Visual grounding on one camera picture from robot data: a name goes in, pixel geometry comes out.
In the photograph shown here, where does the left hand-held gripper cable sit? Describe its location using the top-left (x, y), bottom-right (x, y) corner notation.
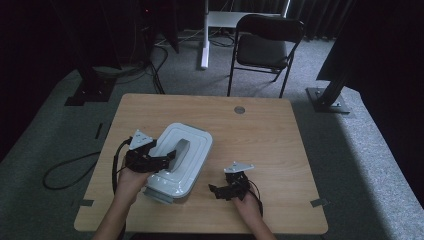
top-left (111, 136), bottom-right (133, 195)

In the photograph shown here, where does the black looped floor cable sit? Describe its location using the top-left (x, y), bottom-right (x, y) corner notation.
top-left (42, 151), bottom-right (102, 191)

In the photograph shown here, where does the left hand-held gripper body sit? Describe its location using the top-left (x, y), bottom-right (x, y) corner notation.
top-left (123, 129), bottom-right (158, 174)

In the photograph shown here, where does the person's right hand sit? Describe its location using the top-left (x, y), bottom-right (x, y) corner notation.
top-left (232, 190), bottom-right (263, 222)

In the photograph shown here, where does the person's left hand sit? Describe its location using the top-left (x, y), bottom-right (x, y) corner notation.
top-left (114, 164), bottom-right (152, 207)

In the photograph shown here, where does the black stand with metal base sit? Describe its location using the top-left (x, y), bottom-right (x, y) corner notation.
top-left (305, 56), bottom-right (352, 115)

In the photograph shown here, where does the right hand-held gripper cable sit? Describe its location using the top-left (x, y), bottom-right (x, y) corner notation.
top-left (247, 179), bottom-right (265, 218)

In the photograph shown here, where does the hand-held gripper cable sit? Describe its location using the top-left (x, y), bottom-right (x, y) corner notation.
top-left (247, 179), bottom-right (265, 218)
top-left (111, 136), bottom-right (133, 195)

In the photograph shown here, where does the pale plastic storage box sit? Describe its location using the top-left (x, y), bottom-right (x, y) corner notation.
top-left (142, 186), bottom-right (175, 205)

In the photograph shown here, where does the dark curtain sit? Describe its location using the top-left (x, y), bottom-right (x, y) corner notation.
top-left (289, 0), bottom-right (355, 42)

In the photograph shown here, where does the black folding chair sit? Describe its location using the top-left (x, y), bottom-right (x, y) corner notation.
top-left (226, 13), bottom-right (306, 99)

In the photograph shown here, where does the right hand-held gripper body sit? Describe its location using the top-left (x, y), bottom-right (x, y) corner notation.
top-left (223, 161), bottom-right (255, 202)

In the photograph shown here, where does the black stand with flat base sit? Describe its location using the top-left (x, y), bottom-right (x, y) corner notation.
top-left (63, 63), bottom-right (118, 107)

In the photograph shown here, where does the black floor cable bundle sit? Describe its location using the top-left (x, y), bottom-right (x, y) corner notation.
top-left (114, 42), bottom-right (169, 95)

